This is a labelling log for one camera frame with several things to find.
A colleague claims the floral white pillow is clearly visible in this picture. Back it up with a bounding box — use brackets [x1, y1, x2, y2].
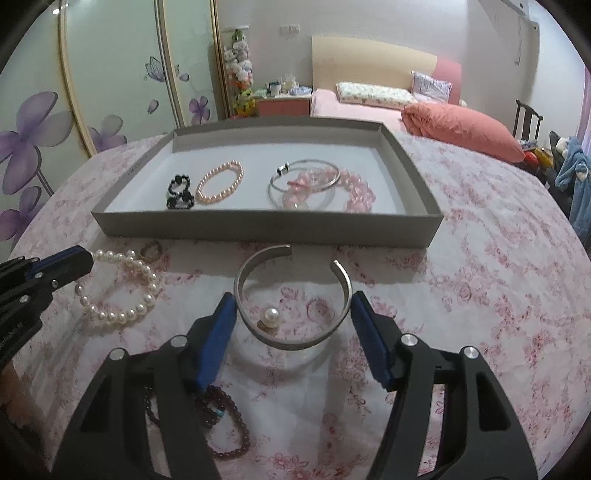
[335, 82, 418, 110]

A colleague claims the flower pattern wardrobe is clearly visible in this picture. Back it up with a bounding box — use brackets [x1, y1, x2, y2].
[1, 1, 223, 255]

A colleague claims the cream pink headboard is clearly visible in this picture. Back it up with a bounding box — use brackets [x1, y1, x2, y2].
[311, 36, 462, 104]

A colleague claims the pearl pendant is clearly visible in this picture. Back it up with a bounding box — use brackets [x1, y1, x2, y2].
[257, 307, 281, 332]

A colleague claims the blue clothes pile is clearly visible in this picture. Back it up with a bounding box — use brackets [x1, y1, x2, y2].
[548, 131, 590, 251]

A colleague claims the white mug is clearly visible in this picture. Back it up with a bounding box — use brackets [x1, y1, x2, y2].
[269, 82, 283, 96]

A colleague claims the pink small pearl bracelet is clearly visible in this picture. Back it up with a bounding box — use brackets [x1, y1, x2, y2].
[194, 159, 246, 206]

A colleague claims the white pearl bracelet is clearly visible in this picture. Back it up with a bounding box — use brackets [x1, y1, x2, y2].
[73, 248, 164, 326]

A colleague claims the purple patterned pillow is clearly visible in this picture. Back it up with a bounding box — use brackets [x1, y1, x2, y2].
[411, 71, 453, 103]

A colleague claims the dark wooden chair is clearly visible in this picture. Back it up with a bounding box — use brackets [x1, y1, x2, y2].
[513, 99, 544, 141]

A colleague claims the black bead bracelet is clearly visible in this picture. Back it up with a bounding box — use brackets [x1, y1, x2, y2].
[164, 173, 195, 211]

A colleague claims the silver ring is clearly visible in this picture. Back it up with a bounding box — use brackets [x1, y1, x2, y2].
[139, 239, 164, 263]

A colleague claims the grey cardboard tray box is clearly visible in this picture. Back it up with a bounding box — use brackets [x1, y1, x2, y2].
[92, 117, 443, 249]

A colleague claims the pink large bead bracelet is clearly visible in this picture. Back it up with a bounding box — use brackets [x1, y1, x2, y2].
[280, 166, 376, 214]

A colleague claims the thin silver bangle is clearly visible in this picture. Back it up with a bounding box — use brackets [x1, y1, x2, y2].
[270, 159, 342, 193]

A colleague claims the plush toy stack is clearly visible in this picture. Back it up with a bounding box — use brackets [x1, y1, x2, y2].
[223, 28, 256, 118]

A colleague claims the dark red bead bracelet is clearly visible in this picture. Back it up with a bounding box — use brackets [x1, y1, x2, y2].
[142, 384, 253, 461]

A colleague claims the wide silver cuff bracelet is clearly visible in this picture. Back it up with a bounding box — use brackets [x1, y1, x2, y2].
[232, 244, 355, 351]

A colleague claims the pink nightstand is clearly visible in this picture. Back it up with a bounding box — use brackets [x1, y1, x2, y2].
[256, 95, 311, 117]

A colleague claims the salmon orange pillow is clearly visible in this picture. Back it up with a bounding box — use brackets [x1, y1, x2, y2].
[401, 103, 525, 164]

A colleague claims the floral pink bedspread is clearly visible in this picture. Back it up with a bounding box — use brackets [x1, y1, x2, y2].
[1, 135, 590, 479]

